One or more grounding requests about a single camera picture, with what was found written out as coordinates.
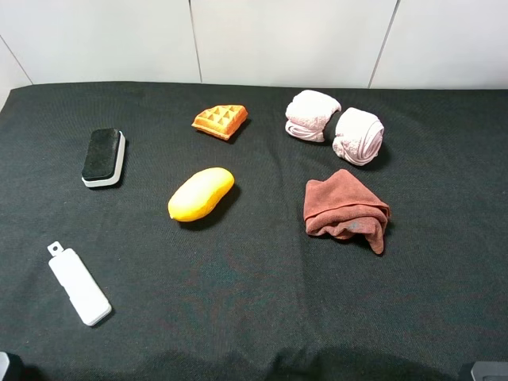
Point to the yellow toy mango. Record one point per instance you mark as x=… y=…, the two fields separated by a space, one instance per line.
x=199 y=195

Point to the grey object bottom right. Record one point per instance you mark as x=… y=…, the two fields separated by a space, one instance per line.
x=489 y=371

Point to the orange toy waffle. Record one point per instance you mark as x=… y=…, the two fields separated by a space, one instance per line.
x=221 y=121

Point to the brown crumpled cloth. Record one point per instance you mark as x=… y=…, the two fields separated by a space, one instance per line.
x=343 y=207

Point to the pink rolled towel left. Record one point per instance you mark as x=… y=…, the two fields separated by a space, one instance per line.
x=308 y=113

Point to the pink rolled towel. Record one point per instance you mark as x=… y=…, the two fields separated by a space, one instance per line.
x=308 y=113
x=358 y=136

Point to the black table cloth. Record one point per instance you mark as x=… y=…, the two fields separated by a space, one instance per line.
x=244 y=293

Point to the pink rolled towel right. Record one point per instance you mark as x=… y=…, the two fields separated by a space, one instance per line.
x=358 y=136

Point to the black white board eraser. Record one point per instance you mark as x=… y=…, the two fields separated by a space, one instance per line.
x=105 y=157

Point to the white plastic case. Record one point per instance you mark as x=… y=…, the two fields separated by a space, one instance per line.
x=83 y=292

